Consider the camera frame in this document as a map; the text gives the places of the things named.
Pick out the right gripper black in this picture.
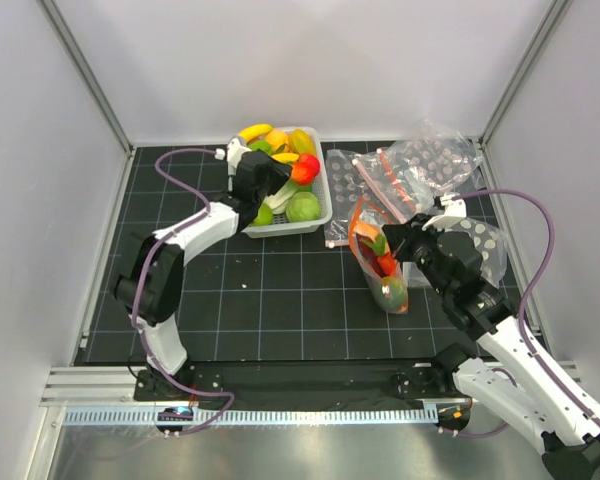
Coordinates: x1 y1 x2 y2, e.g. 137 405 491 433
383 213 453 299

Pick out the orange carrot toy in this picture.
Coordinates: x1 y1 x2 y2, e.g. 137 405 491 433
361 234 398 277

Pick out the hot dog toy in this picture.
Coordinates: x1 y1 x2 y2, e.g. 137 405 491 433
351 218 381 241

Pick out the zip bag red zipper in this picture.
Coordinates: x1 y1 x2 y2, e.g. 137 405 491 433
347 197 409 314

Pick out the red strawberry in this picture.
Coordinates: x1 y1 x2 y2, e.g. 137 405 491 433
290 163 316 187
297 153 321 176

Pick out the green orange mango toy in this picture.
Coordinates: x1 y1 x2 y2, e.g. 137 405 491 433
375 276 408 313

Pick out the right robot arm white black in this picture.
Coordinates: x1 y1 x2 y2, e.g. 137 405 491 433
382 214 600 479

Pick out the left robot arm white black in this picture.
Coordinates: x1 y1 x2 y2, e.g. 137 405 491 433
111 147 292 400

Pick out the white plastic food bin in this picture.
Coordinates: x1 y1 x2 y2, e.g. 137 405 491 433
223 127 332 238

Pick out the polka dot bag right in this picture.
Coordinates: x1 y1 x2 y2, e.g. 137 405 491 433
402 214 509 289

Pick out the polka dot bag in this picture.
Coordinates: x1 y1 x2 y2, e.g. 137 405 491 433
402 214 509 289
384 119 484 197

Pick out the polka dot bag back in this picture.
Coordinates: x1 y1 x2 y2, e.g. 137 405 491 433
384 119 484 197

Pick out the bok choy toy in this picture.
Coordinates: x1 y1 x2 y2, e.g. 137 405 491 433
264 180 299 214

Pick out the small yellow banana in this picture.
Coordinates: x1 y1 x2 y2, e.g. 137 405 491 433
272 152 299 164

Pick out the green apple toy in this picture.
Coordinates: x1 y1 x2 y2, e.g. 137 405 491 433
251 204 274 227

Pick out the orange fruit toy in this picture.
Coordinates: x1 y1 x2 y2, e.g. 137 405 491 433
264 129 289 154

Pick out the green cabbage toy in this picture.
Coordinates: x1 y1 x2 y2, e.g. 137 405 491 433
285 191 321 223

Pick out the yellow starfruit toy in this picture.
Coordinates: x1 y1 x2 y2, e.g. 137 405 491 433
289 128 316 156

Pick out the black grid mat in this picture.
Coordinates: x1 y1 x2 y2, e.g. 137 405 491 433
75 147 468 365

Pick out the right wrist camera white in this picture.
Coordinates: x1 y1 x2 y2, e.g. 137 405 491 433
422 192 467 231

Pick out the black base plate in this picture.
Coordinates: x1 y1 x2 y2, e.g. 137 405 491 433
133 359 468 412

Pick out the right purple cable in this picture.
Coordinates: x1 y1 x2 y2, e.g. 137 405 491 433
437 188 600 446

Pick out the left aluminium frame post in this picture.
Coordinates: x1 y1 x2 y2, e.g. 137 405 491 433
36 0 133 155

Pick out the aluminium frame post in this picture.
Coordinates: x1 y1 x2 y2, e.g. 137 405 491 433
36 0 133 155
479 0 573 149

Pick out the right aluminium frame post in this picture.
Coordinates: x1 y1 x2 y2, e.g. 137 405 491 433
479 0 573 149

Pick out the slotted cable duct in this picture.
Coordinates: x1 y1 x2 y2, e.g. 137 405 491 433
63 404 438 428

